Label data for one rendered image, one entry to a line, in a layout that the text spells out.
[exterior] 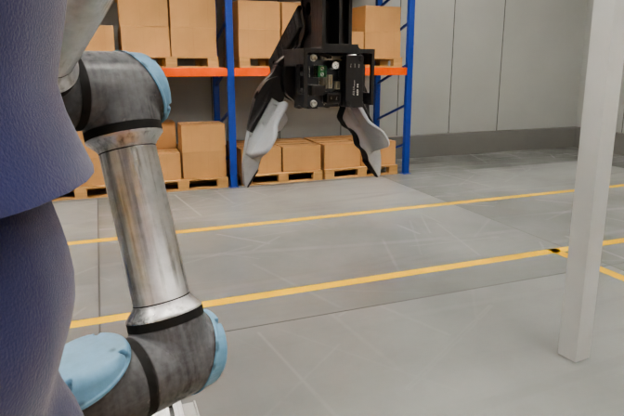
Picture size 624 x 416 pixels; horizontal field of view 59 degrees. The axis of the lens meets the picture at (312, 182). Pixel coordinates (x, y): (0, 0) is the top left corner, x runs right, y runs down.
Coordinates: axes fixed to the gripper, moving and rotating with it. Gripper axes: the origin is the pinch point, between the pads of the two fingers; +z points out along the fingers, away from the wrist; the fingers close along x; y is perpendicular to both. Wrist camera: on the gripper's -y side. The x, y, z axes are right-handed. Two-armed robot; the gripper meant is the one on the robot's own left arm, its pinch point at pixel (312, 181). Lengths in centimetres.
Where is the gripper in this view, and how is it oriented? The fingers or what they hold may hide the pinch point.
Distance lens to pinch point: 59.1
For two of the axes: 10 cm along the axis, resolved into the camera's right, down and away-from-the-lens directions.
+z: 0.0, 9.8, 2.1
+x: 9.3, -0.7, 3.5
